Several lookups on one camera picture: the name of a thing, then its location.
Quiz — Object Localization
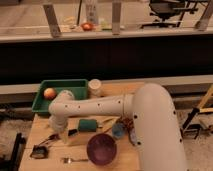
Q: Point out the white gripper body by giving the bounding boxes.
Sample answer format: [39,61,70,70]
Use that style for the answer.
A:
[50,116,68,144]

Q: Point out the black handled brush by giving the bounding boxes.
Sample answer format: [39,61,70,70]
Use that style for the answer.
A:
[30,134,60,159]

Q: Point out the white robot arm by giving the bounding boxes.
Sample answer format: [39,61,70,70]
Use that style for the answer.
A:
[48,83,188,171]

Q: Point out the green sponge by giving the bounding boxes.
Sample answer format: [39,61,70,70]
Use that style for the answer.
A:
[78,119,97,132]

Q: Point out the orange apple in tray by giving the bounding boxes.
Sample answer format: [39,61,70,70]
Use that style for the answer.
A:
[43,88,57,100]

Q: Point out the silver fork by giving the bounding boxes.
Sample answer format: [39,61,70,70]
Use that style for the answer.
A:
[61,158,89,164]

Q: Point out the green plastic tray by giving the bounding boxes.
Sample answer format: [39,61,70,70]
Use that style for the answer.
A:
[32,79,88,116]

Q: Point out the wooden spatula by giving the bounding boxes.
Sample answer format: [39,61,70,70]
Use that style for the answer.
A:
[98,117,118,133]

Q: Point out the purple bowl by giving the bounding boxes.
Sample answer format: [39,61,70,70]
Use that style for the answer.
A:
[87,133,117,166]

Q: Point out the white cylindrical cup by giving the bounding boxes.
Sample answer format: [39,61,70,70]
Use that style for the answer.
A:
[88,79,102,97]

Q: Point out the blue round object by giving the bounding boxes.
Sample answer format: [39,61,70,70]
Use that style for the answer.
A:
[112,123,125,139]

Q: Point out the brown pine cone object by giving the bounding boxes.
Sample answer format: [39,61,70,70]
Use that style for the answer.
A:
[123,118,134,131]

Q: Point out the light blue cloth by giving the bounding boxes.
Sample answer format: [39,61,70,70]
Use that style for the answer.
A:
[129,128,137,146]

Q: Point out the red fruit on far shelf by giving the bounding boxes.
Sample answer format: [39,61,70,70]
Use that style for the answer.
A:
[81,22,94,31]

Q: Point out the black stand right of table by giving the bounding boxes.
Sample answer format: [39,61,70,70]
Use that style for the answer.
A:
[180,108,200,137]

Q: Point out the black office chair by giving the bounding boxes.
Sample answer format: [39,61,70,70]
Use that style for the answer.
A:
[141,0,198,29]

